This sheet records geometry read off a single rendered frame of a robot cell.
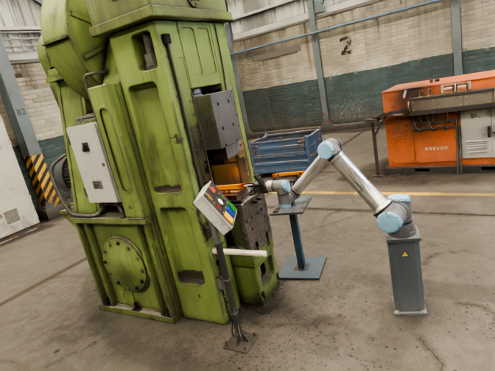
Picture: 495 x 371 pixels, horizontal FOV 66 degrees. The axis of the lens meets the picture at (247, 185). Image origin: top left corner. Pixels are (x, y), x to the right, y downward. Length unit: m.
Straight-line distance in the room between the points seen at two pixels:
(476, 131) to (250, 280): 3.90
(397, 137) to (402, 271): 3.52
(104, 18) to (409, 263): 2.66
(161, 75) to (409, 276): 2.18
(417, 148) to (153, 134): 4.21
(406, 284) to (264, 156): 4.57
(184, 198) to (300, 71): 8.59
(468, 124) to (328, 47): 5.57
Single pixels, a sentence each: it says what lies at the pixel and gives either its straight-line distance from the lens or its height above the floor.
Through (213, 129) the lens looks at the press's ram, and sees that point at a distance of 2.84.
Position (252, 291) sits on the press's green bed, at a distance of 3.29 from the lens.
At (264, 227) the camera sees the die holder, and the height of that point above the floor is 0.60.
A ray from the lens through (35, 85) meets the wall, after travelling 8.73.
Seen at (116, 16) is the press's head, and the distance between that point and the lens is 2.90.
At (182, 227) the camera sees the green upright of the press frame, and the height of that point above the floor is 0.81.
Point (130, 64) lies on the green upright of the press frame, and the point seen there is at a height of 2.07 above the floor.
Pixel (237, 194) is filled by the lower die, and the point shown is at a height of 0.98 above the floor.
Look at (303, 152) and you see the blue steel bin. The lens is 6.67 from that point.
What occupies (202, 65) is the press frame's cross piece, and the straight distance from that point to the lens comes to 3.04.
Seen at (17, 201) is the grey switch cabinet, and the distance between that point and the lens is 7.69.
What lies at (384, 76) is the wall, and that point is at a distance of 10.27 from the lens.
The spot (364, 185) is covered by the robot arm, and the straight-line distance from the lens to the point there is 2.57.
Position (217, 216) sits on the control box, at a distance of 2.37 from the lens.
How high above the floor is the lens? 1.81
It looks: 15 degrees down
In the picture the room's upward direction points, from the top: 12 degrees counter-clockwise
